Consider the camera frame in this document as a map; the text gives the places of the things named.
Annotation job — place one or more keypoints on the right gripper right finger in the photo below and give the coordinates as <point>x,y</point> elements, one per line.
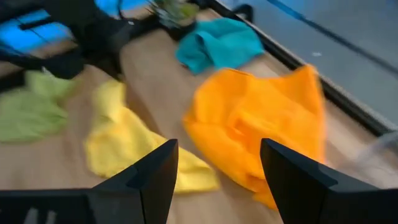
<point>298,193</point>

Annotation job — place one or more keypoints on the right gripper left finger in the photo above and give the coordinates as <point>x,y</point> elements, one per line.
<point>149,193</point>

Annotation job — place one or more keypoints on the yellow microfiber towel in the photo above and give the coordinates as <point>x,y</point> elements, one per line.
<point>124,143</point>

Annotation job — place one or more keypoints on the orange microfiber towel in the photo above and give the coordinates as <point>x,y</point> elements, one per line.
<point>248,124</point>

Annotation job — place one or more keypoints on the teal microfiber towel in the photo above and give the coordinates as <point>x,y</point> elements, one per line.
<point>217,43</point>

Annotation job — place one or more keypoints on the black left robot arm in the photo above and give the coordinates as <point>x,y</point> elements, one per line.
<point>93,31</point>

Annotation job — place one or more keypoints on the green microfiber towel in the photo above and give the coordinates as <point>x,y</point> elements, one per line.
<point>28,115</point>

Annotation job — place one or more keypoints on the small potted succulent plant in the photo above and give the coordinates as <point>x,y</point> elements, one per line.
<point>174,15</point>

